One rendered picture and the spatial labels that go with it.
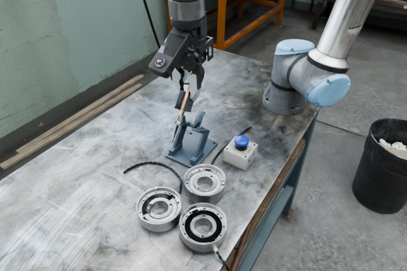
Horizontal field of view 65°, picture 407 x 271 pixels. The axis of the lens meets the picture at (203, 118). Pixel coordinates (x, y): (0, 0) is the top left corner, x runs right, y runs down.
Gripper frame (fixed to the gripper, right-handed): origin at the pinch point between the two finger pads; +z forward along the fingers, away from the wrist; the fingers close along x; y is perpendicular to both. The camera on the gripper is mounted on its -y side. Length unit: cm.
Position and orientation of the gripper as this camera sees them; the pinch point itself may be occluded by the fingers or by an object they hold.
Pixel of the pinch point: (186, 97)
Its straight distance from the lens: 79.4
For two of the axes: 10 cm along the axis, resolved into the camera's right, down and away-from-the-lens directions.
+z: 0.2, 7.6, 6.5
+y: 5.3, -5.6, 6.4
